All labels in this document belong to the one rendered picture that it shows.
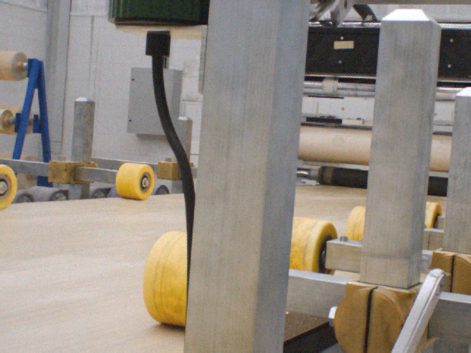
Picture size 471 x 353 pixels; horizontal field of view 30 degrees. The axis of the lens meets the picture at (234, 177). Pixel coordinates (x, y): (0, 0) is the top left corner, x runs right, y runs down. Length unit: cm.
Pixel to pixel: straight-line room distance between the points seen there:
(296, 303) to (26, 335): 21
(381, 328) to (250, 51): 27
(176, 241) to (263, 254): 35
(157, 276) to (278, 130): 36
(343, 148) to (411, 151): 247
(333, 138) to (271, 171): 272
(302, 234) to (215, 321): 55
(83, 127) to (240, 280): 173
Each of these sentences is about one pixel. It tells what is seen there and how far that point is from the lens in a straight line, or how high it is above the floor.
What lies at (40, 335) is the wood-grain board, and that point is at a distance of 71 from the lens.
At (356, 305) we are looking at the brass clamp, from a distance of 61.
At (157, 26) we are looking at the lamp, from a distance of 41.
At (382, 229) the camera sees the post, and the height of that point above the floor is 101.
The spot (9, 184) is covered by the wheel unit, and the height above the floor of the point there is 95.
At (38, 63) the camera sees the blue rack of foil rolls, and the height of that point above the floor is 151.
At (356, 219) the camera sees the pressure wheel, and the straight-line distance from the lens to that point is 119.
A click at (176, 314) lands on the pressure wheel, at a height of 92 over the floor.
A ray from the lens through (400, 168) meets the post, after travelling 62.
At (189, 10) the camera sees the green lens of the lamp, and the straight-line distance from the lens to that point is 40.
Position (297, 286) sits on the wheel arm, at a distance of 70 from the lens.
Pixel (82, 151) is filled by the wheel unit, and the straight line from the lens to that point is 211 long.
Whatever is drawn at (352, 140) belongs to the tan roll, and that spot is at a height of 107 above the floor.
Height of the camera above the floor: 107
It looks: 3 degrees down
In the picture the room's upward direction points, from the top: 4 degrees clockwise
